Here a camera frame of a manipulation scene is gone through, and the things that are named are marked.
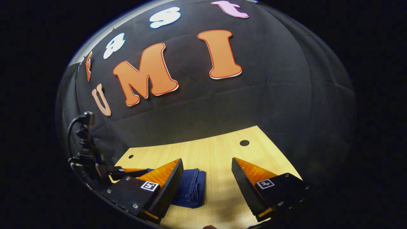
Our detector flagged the black backdrop cloth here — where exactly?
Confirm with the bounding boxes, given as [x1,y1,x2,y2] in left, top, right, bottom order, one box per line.
[56,0,355,191]

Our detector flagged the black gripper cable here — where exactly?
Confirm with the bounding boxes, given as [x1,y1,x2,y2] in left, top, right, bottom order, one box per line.
[67,114,87,159]

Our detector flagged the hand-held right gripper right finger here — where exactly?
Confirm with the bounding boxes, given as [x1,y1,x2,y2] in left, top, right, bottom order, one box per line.
[231,157,314,222]

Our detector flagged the blue jeans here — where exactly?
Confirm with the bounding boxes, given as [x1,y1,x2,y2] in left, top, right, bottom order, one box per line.
[146,168,206,209]

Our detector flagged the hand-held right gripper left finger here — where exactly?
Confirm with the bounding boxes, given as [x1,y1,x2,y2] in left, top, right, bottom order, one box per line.
[100,158,184,224]

